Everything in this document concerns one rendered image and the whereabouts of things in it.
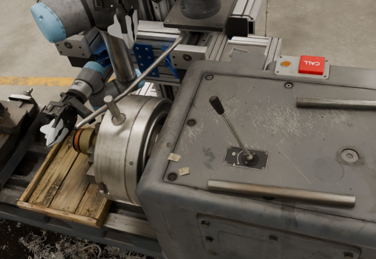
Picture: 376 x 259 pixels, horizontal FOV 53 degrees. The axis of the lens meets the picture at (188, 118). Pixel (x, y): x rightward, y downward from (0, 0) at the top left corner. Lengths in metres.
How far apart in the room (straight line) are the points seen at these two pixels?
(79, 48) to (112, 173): 0.70
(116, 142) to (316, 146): 0.48
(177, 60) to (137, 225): 0.58
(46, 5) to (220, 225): 0.74
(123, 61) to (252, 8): 0.57
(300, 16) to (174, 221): 2.73
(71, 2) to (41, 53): 2.51
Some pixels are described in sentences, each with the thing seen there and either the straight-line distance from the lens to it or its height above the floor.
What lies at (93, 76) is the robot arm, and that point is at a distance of 1.37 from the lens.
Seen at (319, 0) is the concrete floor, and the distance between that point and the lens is 3.64.
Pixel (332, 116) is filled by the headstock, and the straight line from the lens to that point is 0.92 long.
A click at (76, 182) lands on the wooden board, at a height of 0.89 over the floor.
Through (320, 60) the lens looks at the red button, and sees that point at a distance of 1.04.
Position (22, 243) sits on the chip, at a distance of 1.77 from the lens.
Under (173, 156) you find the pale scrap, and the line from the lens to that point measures 0.85.
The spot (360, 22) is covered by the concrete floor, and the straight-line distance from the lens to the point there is 3.41.
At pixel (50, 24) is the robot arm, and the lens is 1.13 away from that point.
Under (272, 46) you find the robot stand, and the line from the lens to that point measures 2.74.
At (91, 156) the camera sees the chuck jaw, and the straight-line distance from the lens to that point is 1.11.
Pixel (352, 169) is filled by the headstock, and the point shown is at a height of 1.25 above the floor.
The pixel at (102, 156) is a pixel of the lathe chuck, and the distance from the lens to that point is 0.99.
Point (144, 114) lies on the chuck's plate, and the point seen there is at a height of 1.24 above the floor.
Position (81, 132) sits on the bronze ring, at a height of 1.11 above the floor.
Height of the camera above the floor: 1.94
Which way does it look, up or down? 48 degrees down
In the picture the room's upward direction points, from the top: 12 degrees counter-clockwise
